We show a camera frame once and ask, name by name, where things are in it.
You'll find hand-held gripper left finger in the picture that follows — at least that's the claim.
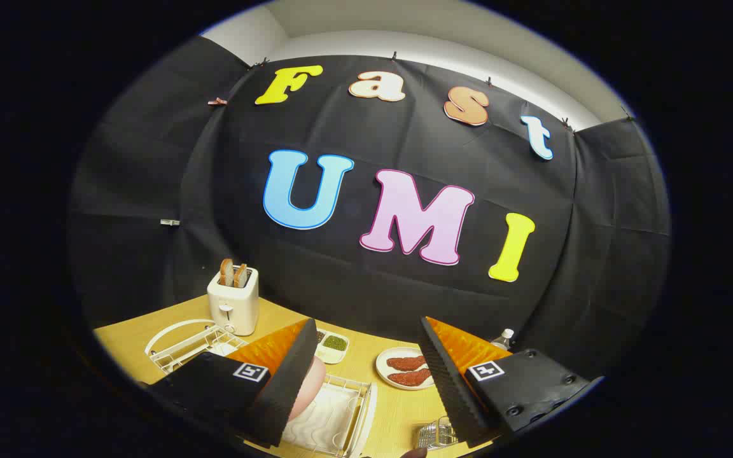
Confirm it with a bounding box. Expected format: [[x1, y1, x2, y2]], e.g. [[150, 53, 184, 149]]
[[141, 318, 319, 448]]

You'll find black backdrop cloth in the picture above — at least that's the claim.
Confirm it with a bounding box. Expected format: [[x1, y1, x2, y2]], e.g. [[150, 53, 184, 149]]
[[67, 36, 671, 382]]

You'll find white oval dish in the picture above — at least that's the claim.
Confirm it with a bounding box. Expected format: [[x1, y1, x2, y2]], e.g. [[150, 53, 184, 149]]
[[375, 347, 437, 391]]

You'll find pink plate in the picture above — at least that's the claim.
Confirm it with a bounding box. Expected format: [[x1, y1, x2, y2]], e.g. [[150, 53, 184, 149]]
[[287, 356, 327, 422]]

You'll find white toaster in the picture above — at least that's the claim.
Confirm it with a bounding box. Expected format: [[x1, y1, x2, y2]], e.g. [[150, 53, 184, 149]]
[[207, 266, 260, 337]]

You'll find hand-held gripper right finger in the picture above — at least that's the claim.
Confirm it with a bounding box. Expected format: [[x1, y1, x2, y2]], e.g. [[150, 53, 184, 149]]
[[417, 316, 604, 449]]

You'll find white wire dish rack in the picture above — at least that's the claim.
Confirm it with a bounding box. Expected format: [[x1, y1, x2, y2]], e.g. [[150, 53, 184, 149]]
[[145, 319, 378, 458]]

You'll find silver wire basket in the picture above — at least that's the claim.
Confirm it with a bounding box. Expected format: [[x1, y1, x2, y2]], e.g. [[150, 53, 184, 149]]
[[416, 417, 469, 451]]

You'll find white divided dish with beans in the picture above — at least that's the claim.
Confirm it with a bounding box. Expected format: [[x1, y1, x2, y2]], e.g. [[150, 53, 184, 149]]
[[314, 329, 349, 364]]

